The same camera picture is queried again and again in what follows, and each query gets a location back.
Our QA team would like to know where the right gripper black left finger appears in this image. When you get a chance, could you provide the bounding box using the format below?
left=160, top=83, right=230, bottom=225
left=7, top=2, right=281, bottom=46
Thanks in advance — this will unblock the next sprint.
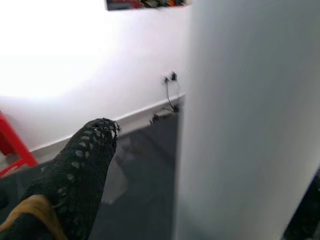
left=0, top=117, right=121, bottom=240

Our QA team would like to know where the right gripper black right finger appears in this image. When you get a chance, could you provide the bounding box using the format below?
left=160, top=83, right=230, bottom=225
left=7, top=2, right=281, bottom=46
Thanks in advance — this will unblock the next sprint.
left=283, top=172, right=320, bottom=240

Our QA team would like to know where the white plastic table leg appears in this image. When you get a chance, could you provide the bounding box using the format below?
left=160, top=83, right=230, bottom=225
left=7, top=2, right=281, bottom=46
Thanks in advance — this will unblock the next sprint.
left=174, top=0, right=320, bottom=240

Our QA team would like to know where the red plastic stool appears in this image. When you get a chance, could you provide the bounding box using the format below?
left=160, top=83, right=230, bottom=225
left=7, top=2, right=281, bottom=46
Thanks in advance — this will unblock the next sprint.
left=0, top=109, right=40, bottom=178

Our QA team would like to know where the black tablecloth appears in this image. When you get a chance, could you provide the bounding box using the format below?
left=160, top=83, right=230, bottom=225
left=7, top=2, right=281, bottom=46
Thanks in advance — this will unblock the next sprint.
left=0, top=109, right=186, bottom=240

